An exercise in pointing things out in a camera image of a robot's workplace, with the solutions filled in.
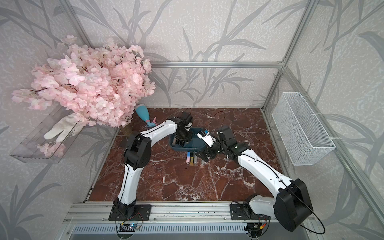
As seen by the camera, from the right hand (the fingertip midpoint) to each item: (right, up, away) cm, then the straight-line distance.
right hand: (201, 146), depth 79 cm
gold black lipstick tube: (-6, -10, +12) cm, 16 cm away
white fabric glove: (-61, +12, -12) cm, 63 cm away
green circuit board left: (-36, -38, -7) cm, 53 cm away
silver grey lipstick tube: (-4, -10, +12) cm, 16 cm away
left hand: (-7, +1, +19) cm, 20 cm away
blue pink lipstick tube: (-8, -9, +12) cm, 17 cm away
